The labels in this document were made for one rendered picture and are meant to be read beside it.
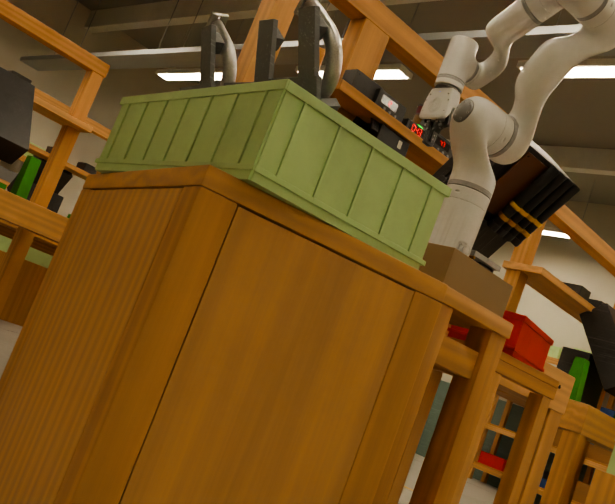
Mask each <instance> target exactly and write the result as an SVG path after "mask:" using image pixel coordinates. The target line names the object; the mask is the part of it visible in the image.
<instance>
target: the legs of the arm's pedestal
mask: <svg viewBox="0 0 615 504"><path fill-rule="evenodd" d="M441 304H442V306H441V309H440V312H439V315H438V318H437V320H436V323H435V326H434V329H433V332H432V335H431V337H430V340H429V343H428V346H427V349H426V352H425V354H424V357H423V360H422V363H421V366H420V369H419V371H418V374H417V377H416V380H415V383H414V386H413V389H412V391H411V394H410V397H409V400H408V403H407V406H406V408H405V411H404V414H403V417H402V420H401V423H400V425H399V428H398V431H397V434H396V437H395V440H394V442H393V445H392V448H391V451H390V454H389V457H388V460H387V462H386V465H385V468H384V471H383V474H382V477H381V479H380V482H379V485H378V488H377V491H376V494H375V496H374V499H373V502H372V504H386V501H387V498H388V495H389V492H390V490H391V487H392V484H393V481H394V478H395V475H396V472H397V470H398V467H399V464H400V461H401V458H402V455H403V452H404V449H405V447H406V444H407V441H408V438H409V435H410V432H411V429H412V427H413V424H414V421H415V418H416V415H417V412H418V409H419V407H420V404H421V401H422V398H423V395H424V392H425V389H426V387H427V384H428V381H429V378H430V375H431V372H432V369H433V370H436V371H439V372H442V373H445V374H449V375H452V376H453V377H452V380H451V383H450V386H449V389H448V392H447V395H446V398H445V401H444V404H443V406H442V409H441V412H440V415H439V418H438V421H437V424H436V427H435V430H434V432H433V435H432V438H431V441H430V444H429V447H428V450H427V453H426V456H425V459H424V461H423V464H422V467H421V470H420V473H419V476H418V479H417V482H416V485H415V488H414V490H413V493H412V496H411V499H410V502H409V504H451V501H452V498H453V495H454V492H455V490H456V487H457V484H458V481H459V478H460V475H461V472H462V469H463V466H464V463H465V460H466V457H467V454H468V451H469V448H470V445H471V442H472V439H473V436H474V433H475V430H476V427H477V424H478V421H479V418H480V415H481V413H482V410H483V407H484V404H485V401H486V398H487V395H488V392H489V389H490V386H491V383H492V380H493V377H494V374H495V371H496V368H497V365H498V362H499V359H500V356H501V353H502V350H503V347H504V344H505V341H506V338H504V337H502V336H501V335H499V334H497V333H495V332H493V331H491V330H487V329H483V328H479V327H475V326H470V328H469V331H468V334H467V337H466V340H465V343H464V345H463V344H461V343H459V342H457V341H455V340H453V339H451V338H449V337H447V336H445V332H446V329H447V327H448V324H449V321H450V318H451V315H452V312H453V309H452V308H450V307H449V306H447V305H445V304H443V303H441Z"/></svg>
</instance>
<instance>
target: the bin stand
mask: <svg viewBox="0 0 615 504"><path fill-rule="evenodd" d="M441 376H442V372H439V371H436V370H433V369H432V372H431V375H430V378H429V381H428V384H427V387H426V389H425V392H424V395H423V398H422V401H421V404H420V407H419V409H418V412H417V415H416V418H415V421H414V424H413V427H412V429H411V432H410V435H409V438H408V441H407V444H406V447H405V449H404V452H403V455H402V458H401V461H400V464H399V467H398V470H397V472H396V475H395V478H394V481H393V484H392V487H391V490H390V492H389V495H388V498H387V501H386V504H397V503H398V500H399V497H400V494H401V491H402V488H403V486H404V483H405V480H406V477H407V474H408V471H409V468H410V465H411V462H412V460H413V457H414V454H415V451H416V448H417V445H418V442H419V439H420V437H421V434H422V431H423V428H424V425H425V422H426V419H427V416H428V414H429V411H430V408H431V405H432V402H433V399H434V396H435V393H436V391H437V388H438V385H439V382H440V379H441ZM501 377H503V378H505V379H507V380H509V381H512V382H514V383H516V384H518V385H520V386H522V387H524V388H526V389H528V390H530V391H532V392H530V393H529V396H528V399H527V402H526V405H525V408H524V411H523V414H522V417H521V420H520V423H519V426H518V429H517V432H516V435H515V438H514V441H513V444H512V447H511V450H510V453H509V456H508V459H507V462H506V465H505V468H504V471H503V474H502V477H501V480H500V483H499V487H498V490H497V493H496V496H495V499H494V502H493V504H517V503H518V500H519V497H520V494H521V491H522V488H523V484H524V481H525V478H526V475H527V472H528V469H529V466H530V463H531V460H532V457H533V454H534V451H535V448H536V445H537V441H538V438H539V435H540V432H541V429H542V426H543V423H544V420H545V417H546V414H547V411H548V408H549V405H550V402H551V400H554V397H555V394H556V391H557V388H558V385H559V381H558V380H556V379H554V378H552V377H550V376H548V375H546V374H544V373H542V372H540V371H539V370H537V369H535V368H533V367H531V366H529V365H527V364H525V363H523V362H521V361H520V360H518V359H516V358H514V357H512V356H510V355H508V354H506V353H504V352H503V351H502V353H501V356H500V359H499V362H498V365H497V368H496V371H495V374H494V377H493V380H492V383H491V386H490V389H489V392H488V395H487V398H486V401H485V404H484V407H483V410H482V413H481V415H480V418H479V421H478V424H477V427H476V430H475V433H474V436H473V439H472V442H471V445H470V448H469V451H468V454H467V457H466V460H465V463H464V466H463V469H462V472H461V475H460V478H459V481H458V484H457V487H456V490H455V492H454V495H453V498H452V501H451V504H459V502H460V499H461V496H462V493H463V490H464V487H465V484H466V481H467V478H468V475H469V472H470V469H471V466H472V463H473V460H474V457H475V454H476V451H477V448H478V445H479V442H480V439H481V436H482V433H483V430H484V427H485V424H486V421H487V418H488V415H489V412H490V409H491V406H492V403H493V400H494V397H495V394H496V391H497V389H498V386H499V383H500V380H501ZM533 392H534V393H533Z"/></svg>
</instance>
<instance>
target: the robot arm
mask: <svg viewBox="0 0 615 504"><path fill-rule="evenodd" d="M563 8H565V9H566V10H567V11H568V12H569V13H570V14H571V15H572V16H573V17H574V18H575V19H576V20H577V21H578V22H579V23H581V24H582V26H581V28H580V30H579V31H577V32H576V33H574V34H572V35H569V36H564V37H556V38H552V39H549V40H547V41H545V42H544V43H543V44H542V45H541V46H540V47H539V48H538V49H537V50H536V51H535V53H534V54H533V55H532V56H531V57H530V59H529V60H528V61H527V62H526V64H525V65H524V66H523V68H522V69H521V71H520V73H519V75H518V77H517V79H516V83H515V101H514V105H513V108H512V110H511V111H510V113H509V114H507V113H505V112H504V111H503V110H502V109H500V108H499V107H498V106H496V105H495V104H494V103H492V102H491V101H489V100H488V99H486V98H483V97H479V96H474V97H469V98H467V99H465V100H463V101H462V102H461V103H460V104H459V102H460V94H462V91H463V88H464V85H465V86H466V87H467V88H469V89H472V90H477V89H480V88H482V87H484V86H485V85H487V84H488V83H490V82H491V81H493V80H494V79H495V78H496V77H498V76H499V75H500V74H501V73H502V72H503V71H504V69H505V67H506V65H507V63H508V59H509V52H510V47H511V45H512V43H513V42H515V41H516V40H518V39H519V38H521V37H522V36H524V35H525V34H527V33H528V32H530V31H531V30H533V29H534V28H536V27H537V26H538V25H540V24H541V23H543V22H544V21H546V20H547V19H549V18H550V17H552V16H553V15H554V14H556V13H557V12H559V11H560V10H562V9H563ZM485 32H486V35H487V37H488V39H489V41H490V43H491V44H492V46H493V48H494V51H493V53H492V54H491V55H490V56H489V57H488V58H487V59H486V60H485V61H483V62H481V63H479V62H477V61H476V53H477V50H478V44H477V42H476V41H475V40H473V39H472V38H469V37H467V36H463V35H456V36H453V37H452V38H451V40H450V43H449V46H448V48H447V51H446V54H445V56H444V59H443V62H442V64H441V67H440V70H439V73H438V75H437V78H436V81H435V83H434V86H435V88H433V89H432V90H431V91H430V93H429V95H428V96H427V98H426V100H425V102H424V105H423V107H422V109H421V112H420V115H419V117H420V118H421V119H422V120H421V122H420V125H421V126H422V127H425V130H426V132H425V135H424V138H423V141H422V143H423V144H425V145H426V146H427V147H433V145H434V142H435V139H436V137H437V134H439V133H440V132H441V130H442V129H443V128H446V127H449V126H450V128H449V132H450V143H451V150H452V156H453V169H452V172H451V175H450V177H449V180H448V183H447V186H448V187H450V188H451V189H452V191H451V194H450V197H444V200H443V203H442V206H441V209H440V211H439V214H438V217H437V220H436V223H435V225H434V228H433V231H432V234H431V236H430V239H429V243H434V244H439V245H444V246H449V247H454V248H456V249H458V250H459V251H461V252H462V253H464V254H465V255H467V256H468V257H469V255H470V253H471V250H472V247H473V245H474V242H475V240H476V237H477V234H478V232H479V229H480V227H481V224H482V221H483V219H484V216H485V214H486V211H487V208H488V206H489V203H490V200H491V198H492V195H493V192H494V189H495V186H496V180H495V176H494V173H493V170H492V167H491V164H490V161H489V159H490V160H491V161H493V162H495V163H498V164H502V165H507V164H512V163H514V162H516V161H517V160H519V159H520V158H521V157H522V156H523V155H524V154H525V152H526V151H527V149H528V148H529V146H530V144H531V141H532V139H533V136H534V133H535V130H536V127H537V123H538V120H539V117H540V114H541V111H542V109H543V106H544V104H545V102H546V100H547V99H548V97H549V96H550V94H551V93H552V92H553V90H554V89H555V88H556V87H557V86H558V85H559V83H560V82H561V81H562V80H563V79H564V78H565V77H566V75H567V74H568V73H569V72H570V71H571V70H572V69H573V68H574V67H575V66H576V65H578V64H579V63H580V62H582V61H584V60H585V59H587V58H590V57H592V56H595V55H598V54H601V53H604V52H607V51H610V50H612V49H614V48H615V0H517V1H516V2H514V3H513V4H512V5H510V6H509V7H508V8H506V9H505V10H504V11H502V12H501V13H499V14H498V15H497V16H495V17H494V18H493V19H492V20H491V21H490V22H489V23H488V24H487V26H486V29H485ZM430 125H431V126H430Z"/></svg>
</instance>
